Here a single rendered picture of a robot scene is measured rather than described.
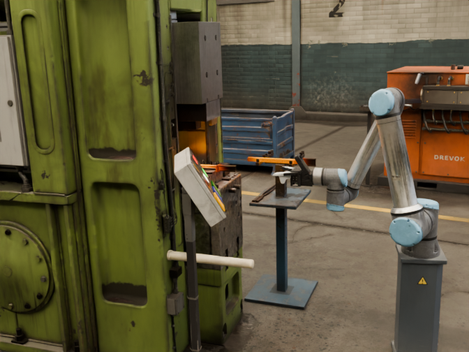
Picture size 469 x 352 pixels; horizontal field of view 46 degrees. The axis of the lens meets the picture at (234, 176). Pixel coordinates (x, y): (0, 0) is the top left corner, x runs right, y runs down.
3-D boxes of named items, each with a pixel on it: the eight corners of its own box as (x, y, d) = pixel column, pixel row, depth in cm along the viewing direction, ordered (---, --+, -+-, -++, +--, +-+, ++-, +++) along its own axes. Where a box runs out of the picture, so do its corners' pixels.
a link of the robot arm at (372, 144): (395, 80, 272) (339, 191, 305) (385, 82, 263) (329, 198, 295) (416, 91, 268) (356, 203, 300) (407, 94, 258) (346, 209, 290)
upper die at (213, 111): (220, 115, 302) (220, 98, 300) (206, 121, 284) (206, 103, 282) (151, 114, 316) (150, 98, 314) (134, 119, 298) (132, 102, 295)
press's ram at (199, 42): (228, 95, 312) (225, 22, 302) (202, 104, 277) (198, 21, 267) (160, 95, 326) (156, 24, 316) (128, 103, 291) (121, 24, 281)
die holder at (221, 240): (243, 244, 334) (241, 172, 323) (221, 270, 299) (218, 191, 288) (159, 236, 352) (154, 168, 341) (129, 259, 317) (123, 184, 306)
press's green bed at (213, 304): (244, 315, 345) (242, 245, 334) (224, 347, 311) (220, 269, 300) (164, 304, 363) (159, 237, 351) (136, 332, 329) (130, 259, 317)
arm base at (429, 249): (436, 244, 290) (437, 227, 287) (443, 259, 272) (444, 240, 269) (398, 244, 293) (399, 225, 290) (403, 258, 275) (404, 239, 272)
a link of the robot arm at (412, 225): (434, 237, 266) (404, 83, 259) (422, 248, 253) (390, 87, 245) (403, 239, 276) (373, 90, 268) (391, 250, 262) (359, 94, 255)
